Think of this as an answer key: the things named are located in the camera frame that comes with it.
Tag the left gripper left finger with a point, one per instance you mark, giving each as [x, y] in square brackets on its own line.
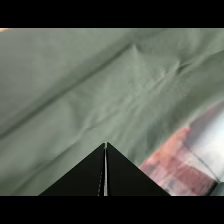
[85, 176]

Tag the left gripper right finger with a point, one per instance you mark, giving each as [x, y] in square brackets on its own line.
[130, 176]

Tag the olive green shirt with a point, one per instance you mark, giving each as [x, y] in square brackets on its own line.
[100, 86]

